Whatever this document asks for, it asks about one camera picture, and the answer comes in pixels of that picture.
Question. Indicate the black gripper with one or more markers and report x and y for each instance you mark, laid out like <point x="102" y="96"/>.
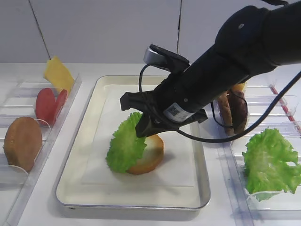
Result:
<point x="171" y="105"/>

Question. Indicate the green lettuce leaf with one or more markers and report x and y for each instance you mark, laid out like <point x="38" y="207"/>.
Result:
<point x="271" y="163"/>
<point x="125" y="147"/>

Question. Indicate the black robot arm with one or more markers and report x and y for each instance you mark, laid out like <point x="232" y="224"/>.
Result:
<point x="252" y="41"/>

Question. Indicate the bread bun slice on tray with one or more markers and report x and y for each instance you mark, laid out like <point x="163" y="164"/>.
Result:
<point x="152" y="156"/>

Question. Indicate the brown meat patty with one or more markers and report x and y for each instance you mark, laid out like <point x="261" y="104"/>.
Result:
<point x="225" y="112"/>
<point x="239" y="110"/>

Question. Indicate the red tomato slice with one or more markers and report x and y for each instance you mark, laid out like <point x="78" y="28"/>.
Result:
<point x="59" y="105"/>
<point x="44" y="106"/>

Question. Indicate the yellow cheese slice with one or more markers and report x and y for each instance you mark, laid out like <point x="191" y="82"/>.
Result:
<point x="58" y="75"/>

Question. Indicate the brown bread bun slice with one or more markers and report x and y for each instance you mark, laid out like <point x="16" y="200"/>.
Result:
<point x="22" y="142"/>

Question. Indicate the green lettuce leaf in rack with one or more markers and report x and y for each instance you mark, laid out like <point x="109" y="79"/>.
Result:
<point x="271" y="163"/>

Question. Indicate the white metal tray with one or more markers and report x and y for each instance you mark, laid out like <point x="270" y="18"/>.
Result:
<point x="179" y="182"/>

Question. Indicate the clear acrylic rack left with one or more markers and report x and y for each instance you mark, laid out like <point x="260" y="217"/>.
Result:
<point x="31" y="116"/>

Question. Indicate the clear acrylic rack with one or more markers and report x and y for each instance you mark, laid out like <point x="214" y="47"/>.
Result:
<point x="265" y="208"/>
<point x="31" y="116"/>

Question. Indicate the clear acrylic rack right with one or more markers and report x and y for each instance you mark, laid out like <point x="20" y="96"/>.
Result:
<point x="265" y="208"/>

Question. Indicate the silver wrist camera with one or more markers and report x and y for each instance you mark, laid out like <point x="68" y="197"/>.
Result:
<point x="165" y="59"/>

